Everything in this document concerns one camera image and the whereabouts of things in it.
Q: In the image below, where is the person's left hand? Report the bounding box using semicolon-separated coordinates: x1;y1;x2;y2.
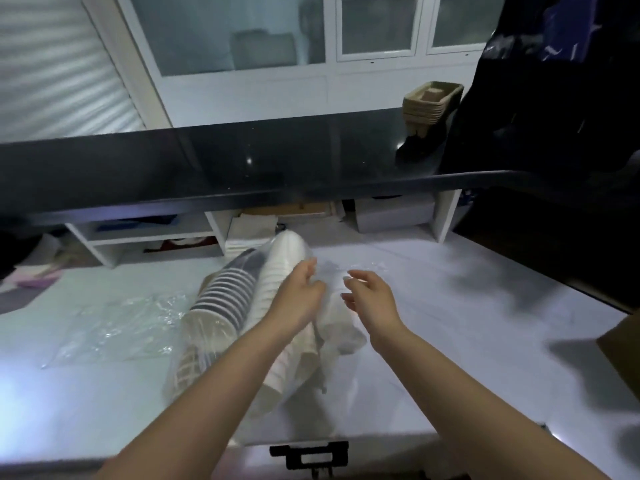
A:
262;258;329;341

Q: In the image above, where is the person's right hand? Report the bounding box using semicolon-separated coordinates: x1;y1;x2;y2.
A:
341;269;409;355

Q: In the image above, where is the stack of striped paper cups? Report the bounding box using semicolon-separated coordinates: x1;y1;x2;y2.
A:
179;247;273;358

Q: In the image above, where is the large clear plastic bag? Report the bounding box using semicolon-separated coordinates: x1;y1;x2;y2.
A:
162;229;391;445

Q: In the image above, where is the person's left forearm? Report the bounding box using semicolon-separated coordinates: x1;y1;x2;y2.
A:
95;319;296;480

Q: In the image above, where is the person's right forearm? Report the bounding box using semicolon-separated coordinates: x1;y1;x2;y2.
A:
369;324;611;480

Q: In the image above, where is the stack of pulp cup trays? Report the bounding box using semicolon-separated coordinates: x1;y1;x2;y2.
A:
401;80;465;139

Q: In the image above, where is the pink paper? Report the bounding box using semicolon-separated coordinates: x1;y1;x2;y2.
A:
16;271;62;291

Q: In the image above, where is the wrapped white napkin packet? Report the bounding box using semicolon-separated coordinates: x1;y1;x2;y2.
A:
223;214;279;258

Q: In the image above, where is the white counter support panel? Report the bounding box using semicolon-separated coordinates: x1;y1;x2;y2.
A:
432;188;462;244

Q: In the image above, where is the white shelf unit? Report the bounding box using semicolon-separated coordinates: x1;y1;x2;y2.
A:
63;210;232;269

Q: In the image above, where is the black glossy bar counter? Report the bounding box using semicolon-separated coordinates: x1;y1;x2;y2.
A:
0;107;640;231

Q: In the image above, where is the blue folder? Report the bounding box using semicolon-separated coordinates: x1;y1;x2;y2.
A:
93;215;179;231

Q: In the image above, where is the clear bubble wrap sheet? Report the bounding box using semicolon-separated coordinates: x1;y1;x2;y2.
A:
41;292;193;369

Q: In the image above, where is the white framed window partition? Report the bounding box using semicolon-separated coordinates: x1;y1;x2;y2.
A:
79;0;501;129

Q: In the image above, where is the grey roller shutter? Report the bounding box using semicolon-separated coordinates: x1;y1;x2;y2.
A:
0;0;147;144

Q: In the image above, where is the black drawer handle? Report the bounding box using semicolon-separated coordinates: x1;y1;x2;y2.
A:
269;440;350;471

